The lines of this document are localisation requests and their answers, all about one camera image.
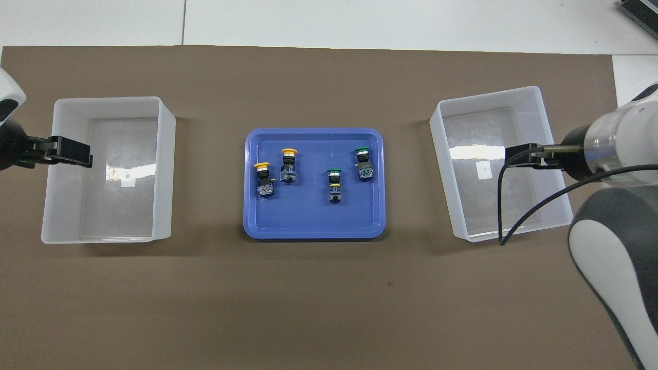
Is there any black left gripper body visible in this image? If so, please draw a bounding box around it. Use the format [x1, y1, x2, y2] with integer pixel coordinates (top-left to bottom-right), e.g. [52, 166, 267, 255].
[0, 118, 53, 171]

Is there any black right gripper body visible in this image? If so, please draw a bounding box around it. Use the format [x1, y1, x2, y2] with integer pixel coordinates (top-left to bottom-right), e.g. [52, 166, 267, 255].
[543, 125, 597, 181]

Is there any green push button switch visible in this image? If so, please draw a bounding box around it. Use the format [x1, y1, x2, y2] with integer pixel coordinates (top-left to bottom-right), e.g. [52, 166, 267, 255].
[353, 146, 374, 181]
[326, 168, 344, 204]

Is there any yellow push button switch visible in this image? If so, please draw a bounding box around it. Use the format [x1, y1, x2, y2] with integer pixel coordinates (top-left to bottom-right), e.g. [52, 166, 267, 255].
[280, 148, 299, 184]
[254, 162, 276, 198]

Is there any translucent white plastic box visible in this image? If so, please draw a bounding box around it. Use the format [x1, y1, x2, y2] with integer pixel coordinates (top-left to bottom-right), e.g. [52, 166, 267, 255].
[41, 96, 176, 245]
[429, 85, 574, 243]

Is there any dark grey electronic device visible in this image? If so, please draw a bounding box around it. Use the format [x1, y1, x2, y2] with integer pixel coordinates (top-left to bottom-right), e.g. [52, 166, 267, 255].
[617, 0, 658, 32]

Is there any blue plastic tray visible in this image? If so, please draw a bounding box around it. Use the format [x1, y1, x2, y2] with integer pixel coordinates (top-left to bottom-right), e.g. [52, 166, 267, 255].
[243, 127, 387, 240]

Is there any brown table mat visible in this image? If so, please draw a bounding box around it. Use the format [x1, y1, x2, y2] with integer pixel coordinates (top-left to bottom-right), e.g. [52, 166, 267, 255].
[0, 45, 641, 370]

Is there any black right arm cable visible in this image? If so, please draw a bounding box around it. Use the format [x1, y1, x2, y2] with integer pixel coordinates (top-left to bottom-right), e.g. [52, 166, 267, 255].
[497, 145, 658, 246]

